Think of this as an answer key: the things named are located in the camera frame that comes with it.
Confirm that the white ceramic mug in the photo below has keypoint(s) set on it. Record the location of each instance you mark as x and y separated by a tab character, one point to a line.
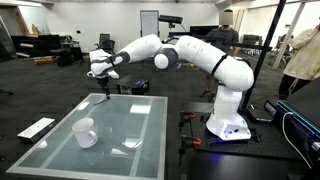
85	133

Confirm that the white slanted column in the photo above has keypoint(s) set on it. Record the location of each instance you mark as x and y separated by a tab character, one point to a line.
289	30

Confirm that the yellow wooden box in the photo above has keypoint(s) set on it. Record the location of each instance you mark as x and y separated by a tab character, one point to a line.
43	60

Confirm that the black power box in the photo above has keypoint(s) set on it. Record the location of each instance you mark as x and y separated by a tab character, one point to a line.
259	116

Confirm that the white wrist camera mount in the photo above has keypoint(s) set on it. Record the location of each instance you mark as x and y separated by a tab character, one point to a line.
113	74

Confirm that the black slanted pole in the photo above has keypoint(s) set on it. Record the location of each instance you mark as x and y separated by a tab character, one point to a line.
263	56

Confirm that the black pen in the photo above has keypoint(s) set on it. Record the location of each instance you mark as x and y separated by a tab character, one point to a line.
100	102

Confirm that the black monitor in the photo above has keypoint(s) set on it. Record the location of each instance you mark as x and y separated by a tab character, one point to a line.
200	30

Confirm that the black office chair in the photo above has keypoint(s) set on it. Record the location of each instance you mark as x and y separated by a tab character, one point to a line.
106	41

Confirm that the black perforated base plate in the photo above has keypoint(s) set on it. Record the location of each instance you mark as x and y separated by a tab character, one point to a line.
266	146

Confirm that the black cabinet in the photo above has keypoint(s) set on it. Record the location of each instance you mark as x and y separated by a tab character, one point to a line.
36	45

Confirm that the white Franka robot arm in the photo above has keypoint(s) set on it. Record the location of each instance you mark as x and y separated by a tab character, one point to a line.
200	56

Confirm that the person in cream shirt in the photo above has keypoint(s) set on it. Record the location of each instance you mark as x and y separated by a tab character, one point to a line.
305	56

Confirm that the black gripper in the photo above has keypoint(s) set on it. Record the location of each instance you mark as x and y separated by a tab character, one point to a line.
103	81

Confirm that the black camera on stand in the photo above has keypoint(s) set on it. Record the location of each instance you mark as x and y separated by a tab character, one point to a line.
170	19

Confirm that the black equipment with blue light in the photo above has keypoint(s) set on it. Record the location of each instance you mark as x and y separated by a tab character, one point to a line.
300	130

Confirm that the black box with blue label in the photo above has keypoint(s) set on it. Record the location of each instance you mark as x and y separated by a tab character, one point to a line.
133	86

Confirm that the person in grey shirt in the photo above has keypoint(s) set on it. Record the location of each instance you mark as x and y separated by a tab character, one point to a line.
225	35

